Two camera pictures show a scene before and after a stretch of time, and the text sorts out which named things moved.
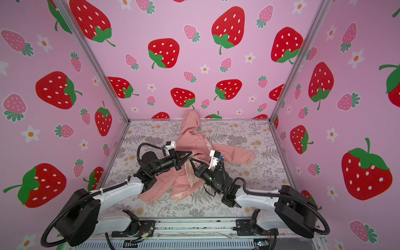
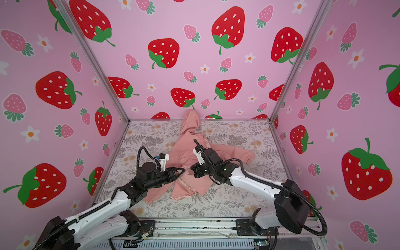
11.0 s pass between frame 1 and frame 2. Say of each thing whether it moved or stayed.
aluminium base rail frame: stayed
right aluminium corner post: stayed
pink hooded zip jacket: stayed
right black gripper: moved
